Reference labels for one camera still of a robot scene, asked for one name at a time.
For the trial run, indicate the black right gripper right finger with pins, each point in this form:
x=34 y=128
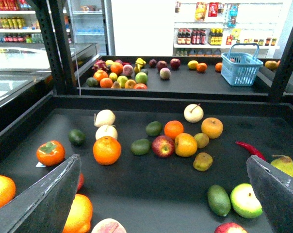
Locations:
x=274 y=189

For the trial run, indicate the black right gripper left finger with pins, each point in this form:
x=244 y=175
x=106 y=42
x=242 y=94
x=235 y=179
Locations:
x=44 y=206

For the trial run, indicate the yellow green pear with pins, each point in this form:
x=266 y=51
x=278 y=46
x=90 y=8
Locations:
x=283 y=163

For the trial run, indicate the bright green apple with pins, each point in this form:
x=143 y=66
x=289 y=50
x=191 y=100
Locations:
x=244 y=201

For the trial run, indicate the white price tag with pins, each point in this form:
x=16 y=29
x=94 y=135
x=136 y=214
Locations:
x=40 y=165

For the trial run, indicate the red apple front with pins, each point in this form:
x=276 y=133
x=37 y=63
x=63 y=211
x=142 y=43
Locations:
x=81 y=181

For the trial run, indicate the bumpy orange mandarin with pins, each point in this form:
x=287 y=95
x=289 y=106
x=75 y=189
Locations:
x=7 y=190

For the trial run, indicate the red chili pepper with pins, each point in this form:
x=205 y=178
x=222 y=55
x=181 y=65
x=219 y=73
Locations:
x=251 y=149

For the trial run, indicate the orange persimmon green calyx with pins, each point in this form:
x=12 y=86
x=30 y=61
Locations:
x=51 y=153

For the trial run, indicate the green lime front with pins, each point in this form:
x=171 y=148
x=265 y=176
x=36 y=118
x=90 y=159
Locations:
x=218 y=200

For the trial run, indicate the green lime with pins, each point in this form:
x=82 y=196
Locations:
x=154 y=128
x=218 y=200
x=140 y=147

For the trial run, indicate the pale peach front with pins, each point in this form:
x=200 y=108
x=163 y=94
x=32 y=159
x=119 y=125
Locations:
x=108 y=225

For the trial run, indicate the dark green avocado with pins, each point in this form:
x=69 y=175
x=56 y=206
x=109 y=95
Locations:
x=76 y=137

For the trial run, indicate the large orange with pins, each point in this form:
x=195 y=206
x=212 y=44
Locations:
x=106 y=150

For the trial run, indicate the golden pear apple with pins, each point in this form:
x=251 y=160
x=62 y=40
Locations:
x=212 y=127

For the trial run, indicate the brown kiwi upper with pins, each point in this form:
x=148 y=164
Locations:
x=202 y=140

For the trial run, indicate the white pear centre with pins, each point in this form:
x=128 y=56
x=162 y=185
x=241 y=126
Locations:
x=106 y=130

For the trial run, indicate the white pear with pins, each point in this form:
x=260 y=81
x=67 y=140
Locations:
x=104 y=117
x=193 y=113
x=106 y=130

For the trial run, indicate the yellow orange apple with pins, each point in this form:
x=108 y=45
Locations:
x=185 y=145

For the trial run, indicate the white pear left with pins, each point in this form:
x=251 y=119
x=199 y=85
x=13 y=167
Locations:
x=104 y=117

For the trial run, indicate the green lime lower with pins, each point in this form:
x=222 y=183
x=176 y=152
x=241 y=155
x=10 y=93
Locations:
x=140 y=147

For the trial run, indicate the white pear right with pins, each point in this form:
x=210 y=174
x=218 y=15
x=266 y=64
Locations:
x=193 y=113

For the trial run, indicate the small orange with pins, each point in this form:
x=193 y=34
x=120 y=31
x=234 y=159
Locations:
x=173 y=128

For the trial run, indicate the red yellow apple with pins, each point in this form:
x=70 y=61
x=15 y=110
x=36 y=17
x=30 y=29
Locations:
x=163 y=146

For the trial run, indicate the small blue basket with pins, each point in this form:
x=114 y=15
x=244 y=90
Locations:
x=240 y=68

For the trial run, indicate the green lime upper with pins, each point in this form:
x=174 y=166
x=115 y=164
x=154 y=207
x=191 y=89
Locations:
x=154 y=128

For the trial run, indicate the far fruit pile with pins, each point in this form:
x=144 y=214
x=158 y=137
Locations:
x=119 y=75

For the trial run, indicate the black shelf upright post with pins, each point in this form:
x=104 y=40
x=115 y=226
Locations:
x=49 y=14

